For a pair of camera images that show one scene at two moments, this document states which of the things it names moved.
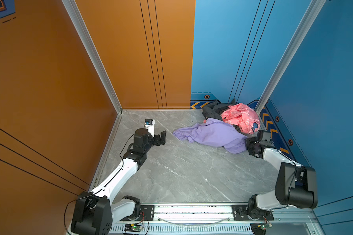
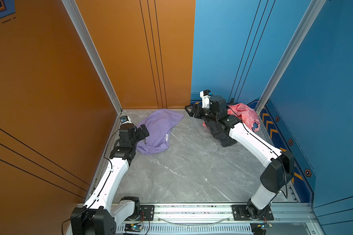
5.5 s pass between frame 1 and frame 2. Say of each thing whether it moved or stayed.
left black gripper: moved
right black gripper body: moved
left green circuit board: stayed
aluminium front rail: stayed
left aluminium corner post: stayed
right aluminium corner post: stayed
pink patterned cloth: stayed
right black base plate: stayed
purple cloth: moved
